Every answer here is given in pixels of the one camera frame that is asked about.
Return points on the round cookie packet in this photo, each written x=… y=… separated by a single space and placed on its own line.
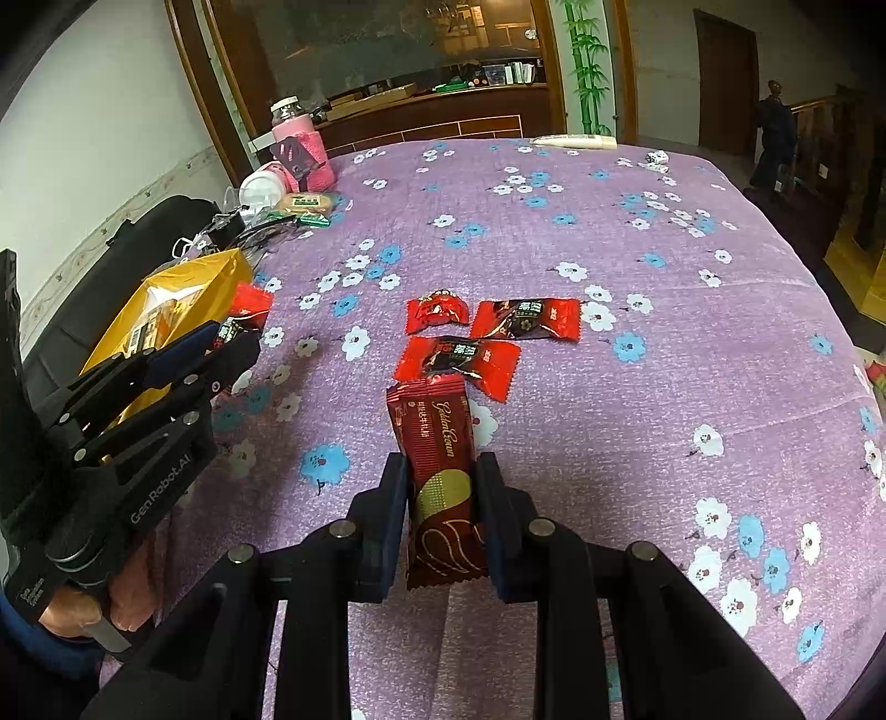
x=308 y=203

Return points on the wooden stair railing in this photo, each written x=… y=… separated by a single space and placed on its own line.
x=830 y=138

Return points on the white cup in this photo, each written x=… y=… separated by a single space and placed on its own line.
x=266 y=187

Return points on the small white crumpled wrapper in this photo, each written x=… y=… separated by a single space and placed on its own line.
x=654 y=159

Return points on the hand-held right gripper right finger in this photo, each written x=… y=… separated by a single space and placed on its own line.
x=488 y=526

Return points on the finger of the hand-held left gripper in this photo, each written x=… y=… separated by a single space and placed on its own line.
x=228 y=356
x=183 y=346

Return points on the person's left hand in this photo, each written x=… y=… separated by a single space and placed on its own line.
x=114 y=595

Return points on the yellow cardboard box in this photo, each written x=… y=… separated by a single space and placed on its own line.
x=180 y=291

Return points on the red candy packet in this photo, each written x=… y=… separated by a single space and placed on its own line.
x=460 y=363
x=526 y=320
x=246 y=311
x=435 y=311

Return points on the black jar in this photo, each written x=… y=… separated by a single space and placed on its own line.
x=225 y=228

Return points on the black leather sofa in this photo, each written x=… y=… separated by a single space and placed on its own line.
x=90 y=277

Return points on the clear plastic bag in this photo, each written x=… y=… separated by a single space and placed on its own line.
x=180 y=246

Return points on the small green packet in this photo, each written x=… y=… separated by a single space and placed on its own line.
x=315 y=220

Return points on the person's left forearm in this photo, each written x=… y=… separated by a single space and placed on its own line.
x=21 y=626

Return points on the wooden cabinet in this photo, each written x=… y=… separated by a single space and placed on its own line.
x=429 y=114

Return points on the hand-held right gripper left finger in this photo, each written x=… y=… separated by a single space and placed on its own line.
x=394 y=526

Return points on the wooden door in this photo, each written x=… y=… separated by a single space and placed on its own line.
x=727 y=76

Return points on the pink knitted sleeve bottle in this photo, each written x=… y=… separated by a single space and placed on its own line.
x=297 y=145

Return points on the cream tube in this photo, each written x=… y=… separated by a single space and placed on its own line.
x=574 y=142

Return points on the bamboo painted frame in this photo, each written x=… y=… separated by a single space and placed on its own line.
x=588 y=69

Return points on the dark red wafer bar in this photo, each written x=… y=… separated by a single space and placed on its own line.
x=432 y=443

